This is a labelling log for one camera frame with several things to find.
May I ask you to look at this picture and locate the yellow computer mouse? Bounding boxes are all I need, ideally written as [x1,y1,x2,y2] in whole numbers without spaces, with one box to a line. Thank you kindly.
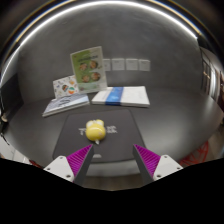
[85,119,107,145]

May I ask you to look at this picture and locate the white wall plates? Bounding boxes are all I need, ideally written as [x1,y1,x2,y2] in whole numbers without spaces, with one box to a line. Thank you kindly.
[102,58,152,72]

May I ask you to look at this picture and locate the red chair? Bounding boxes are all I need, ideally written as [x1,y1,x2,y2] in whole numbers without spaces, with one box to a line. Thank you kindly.
[179,141,211,168]

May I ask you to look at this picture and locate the white ceiling light strip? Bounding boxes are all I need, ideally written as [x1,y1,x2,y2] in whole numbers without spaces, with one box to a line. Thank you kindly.
[0,0,199,88]

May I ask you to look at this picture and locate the black mouse pad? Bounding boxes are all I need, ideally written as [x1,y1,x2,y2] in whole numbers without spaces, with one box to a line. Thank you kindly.
[52,108,146,164]

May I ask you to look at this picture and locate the green poster with food photos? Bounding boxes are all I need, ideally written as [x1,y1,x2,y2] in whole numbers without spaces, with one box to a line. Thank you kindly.
[69,45,109,95]

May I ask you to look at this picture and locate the white book with blue band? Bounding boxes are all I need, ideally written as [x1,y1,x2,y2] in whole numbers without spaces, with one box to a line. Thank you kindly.
[90,85,151,108]

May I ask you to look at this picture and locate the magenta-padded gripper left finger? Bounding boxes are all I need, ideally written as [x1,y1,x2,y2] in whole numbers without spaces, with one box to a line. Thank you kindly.
[43,143,95,187]

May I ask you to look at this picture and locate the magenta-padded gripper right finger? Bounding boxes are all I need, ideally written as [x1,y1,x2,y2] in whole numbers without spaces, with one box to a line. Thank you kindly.
[132,143,184,185]

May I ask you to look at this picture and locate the white sticker sheet card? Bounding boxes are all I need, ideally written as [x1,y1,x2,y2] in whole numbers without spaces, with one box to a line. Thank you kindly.
[52,74,80,100]

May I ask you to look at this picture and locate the black flat panel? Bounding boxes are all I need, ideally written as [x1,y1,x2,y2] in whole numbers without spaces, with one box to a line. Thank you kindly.
[0,72,24,116]

